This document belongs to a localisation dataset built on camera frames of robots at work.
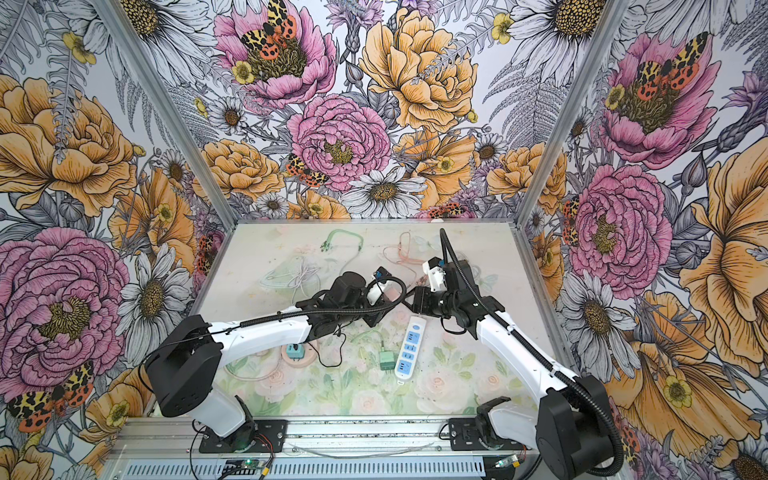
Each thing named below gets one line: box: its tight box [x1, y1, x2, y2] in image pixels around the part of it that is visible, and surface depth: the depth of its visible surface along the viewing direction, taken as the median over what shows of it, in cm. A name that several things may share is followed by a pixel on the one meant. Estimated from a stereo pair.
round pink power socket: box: [281, 343, 317, 368], surface depth 86 cm
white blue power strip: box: [394, 315, 427, 385], surface depth 88 cm
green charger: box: [379, 340, 396, 374], surface depth 87 cm
